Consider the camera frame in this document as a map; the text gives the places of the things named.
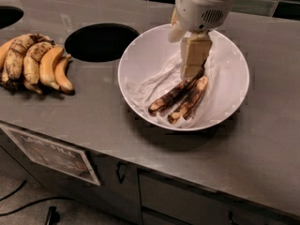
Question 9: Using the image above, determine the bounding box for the blackened banana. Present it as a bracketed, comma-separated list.
[167, 76, 208, 124]
[148, 63, 205, 115]

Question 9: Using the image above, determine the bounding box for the spotted yellow-brown banana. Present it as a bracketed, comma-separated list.
[22, 41, 53, 95]

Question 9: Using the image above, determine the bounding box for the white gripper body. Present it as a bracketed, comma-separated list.
[175, 0, 234, 32]

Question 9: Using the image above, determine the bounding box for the yellow banana far left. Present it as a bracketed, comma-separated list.
[0, 38, 14, 71]

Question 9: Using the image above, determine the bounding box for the small yellow banana right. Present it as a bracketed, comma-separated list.
[54, 54, 75, 95]

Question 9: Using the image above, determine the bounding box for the framed landfill sign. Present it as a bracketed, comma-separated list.
[2, 127, 100, 186]

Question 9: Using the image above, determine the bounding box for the black object on floor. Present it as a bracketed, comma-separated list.
[44, 206, 60, 225]

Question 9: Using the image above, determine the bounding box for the spotted brown banana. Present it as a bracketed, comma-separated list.
[1, 34, 48, 91]

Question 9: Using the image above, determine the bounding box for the white paper liner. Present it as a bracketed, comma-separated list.
[120, 38, 248, 130]

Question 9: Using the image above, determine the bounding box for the black cabinet handle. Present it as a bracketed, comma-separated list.
[115, 161, 127, 184]

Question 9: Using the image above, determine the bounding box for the grey drawer front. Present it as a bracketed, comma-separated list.
[139, 172, 229, 225]

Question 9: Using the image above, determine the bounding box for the black floor cable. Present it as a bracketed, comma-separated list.
[0, 196, 74, 218]

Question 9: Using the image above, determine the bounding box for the white round bowl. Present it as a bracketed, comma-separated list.
[117, 22, 250, 132]

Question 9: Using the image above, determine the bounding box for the black cable upper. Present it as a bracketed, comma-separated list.
[0, 179, 28, 203]

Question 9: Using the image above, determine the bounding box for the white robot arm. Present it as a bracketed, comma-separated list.
[168, 0, 233, 79]

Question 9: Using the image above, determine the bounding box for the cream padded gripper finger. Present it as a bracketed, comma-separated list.
[168, 9, 187, 43]
[181, 32, 213, 79]

